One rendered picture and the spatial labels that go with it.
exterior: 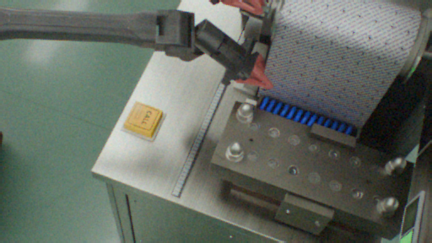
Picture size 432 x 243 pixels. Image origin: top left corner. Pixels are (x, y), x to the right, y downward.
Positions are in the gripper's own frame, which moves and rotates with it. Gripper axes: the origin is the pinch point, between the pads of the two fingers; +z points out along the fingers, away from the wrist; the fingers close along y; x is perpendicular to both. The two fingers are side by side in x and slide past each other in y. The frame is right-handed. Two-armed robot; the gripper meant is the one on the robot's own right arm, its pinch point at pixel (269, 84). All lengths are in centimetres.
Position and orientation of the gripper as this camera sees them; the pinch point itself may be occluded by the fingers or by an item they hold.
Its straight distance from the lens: 113.1
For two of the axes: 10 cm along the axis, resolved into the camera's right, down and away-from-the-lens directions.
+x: 5.4, -2.6, -8.0
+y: -3.4, 8.1, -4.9
